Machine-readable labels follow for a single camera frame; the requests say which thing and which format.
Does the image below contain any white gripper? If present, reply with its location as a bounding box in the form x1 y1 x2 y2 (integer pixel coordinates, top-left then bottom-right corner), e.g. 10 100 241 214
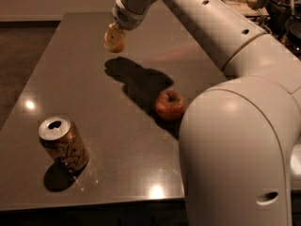
103 0 157 52

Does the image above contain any orange fruit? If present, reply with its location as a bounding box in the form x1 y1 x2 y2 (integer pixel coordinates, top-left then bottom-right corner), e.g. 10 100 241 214
107 38 126 53

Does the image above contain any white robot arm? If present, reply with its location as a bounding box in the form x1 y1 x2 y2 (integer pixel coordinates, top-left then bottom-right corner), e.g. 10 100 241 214
104 0 301 226

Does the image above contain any red apple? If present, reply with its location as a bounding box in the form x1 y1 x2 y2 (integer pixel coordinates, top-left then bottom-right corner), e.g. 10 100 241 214
155 90 186 121

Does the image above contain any gold soda can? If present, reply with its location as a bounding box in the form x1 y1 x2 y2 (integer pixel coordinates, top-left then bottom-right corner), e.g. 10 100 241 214
39 116 88 173

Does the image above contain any black wire basket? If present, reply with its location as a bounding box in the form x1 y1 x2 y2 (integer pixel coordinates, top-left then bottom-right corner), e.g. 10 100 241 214
221 0 269 17

